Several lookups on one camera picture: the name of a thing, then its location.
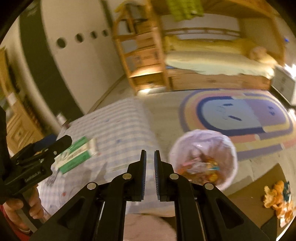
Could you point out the wooden stair drawers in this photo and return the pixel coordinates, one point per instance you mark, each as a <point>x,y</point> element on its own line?
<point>143,60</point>

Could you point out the blue packet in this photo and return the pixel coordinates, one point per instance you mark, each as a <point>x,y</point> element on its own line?
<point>287,188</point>

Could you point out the wooden bunk bed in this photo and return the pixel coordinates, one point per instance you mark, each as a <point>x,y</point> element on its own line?
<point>219,81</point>

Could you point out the wooden cabinet with drawers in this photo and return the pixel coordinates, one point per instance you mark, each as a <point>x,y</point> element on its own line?
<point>16,125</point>

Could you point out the blue checked tablecloth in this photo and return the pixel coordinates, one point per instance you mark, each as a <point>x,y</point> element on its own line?
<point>120,129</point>

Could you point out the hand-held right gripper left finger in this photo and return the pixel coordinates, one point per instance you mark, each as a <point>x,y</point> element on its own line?
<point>143,176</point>

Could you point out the pile of orange peels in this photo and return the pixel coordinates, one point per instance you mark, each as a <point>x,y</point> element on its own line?
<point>275,199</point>

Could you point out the bin with white bag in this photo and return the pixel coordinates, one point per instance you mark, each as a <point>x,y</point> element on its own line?
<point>208,141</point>

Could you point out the white nightstand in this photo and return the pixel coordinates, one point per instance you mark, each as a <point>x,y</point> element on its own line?
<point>285,83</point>

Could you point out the rainbow pattern rug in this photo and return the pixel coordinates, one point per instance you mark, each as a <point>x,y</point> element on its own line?
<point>272,115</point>

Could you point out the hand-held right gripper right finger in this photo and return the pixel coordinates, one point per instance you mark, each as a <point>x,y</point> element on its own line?
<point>157,176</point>

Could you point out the pile of snack wrappers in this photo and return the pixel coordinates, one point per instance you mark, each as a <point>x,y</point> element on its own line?
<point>201,169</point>

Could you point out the white wardrobe door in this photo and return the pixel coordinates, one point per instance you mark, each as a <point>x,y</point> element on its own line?
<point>81,64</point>

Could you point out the green jacket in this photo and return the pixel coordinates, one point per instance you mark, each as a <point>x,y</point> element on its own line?
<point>182,9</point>

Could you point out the white bottle with brown label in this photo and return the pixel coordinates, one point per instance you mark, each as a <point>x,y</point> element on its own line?
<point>62,119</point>

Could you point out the yellow bedding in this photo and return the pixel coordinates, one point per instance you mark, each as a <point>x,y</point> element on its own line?
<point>208,60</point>

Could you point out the green and white box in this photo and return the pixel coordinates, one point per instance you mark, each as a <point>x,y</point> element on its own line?
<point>76,155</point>

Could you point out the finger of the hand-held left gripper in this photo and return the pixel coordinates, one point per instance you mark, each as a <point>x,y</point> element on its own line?
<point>62,143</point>

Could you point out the beige plush toy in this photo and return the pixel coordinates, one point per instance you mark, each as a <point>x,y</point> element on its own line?
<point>260,54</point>

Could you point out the person's left hand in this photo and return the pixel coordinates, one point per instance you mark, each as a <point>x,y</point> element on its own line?
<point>34,204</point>

